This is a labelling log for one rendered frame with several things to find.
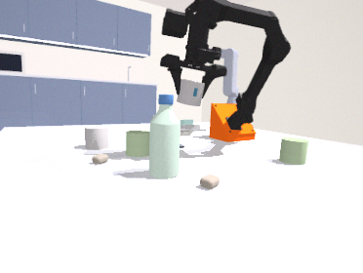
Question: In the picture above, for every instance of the small beige pebble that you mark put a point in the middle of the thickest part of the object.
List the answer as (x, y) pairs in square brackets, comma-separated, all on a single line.
[(99, 159), (209, 181)]

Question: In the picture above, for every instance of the white cylinder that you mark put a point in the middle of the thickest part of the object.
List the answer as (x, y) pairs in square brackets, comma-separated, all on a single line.
[(96, 137)]

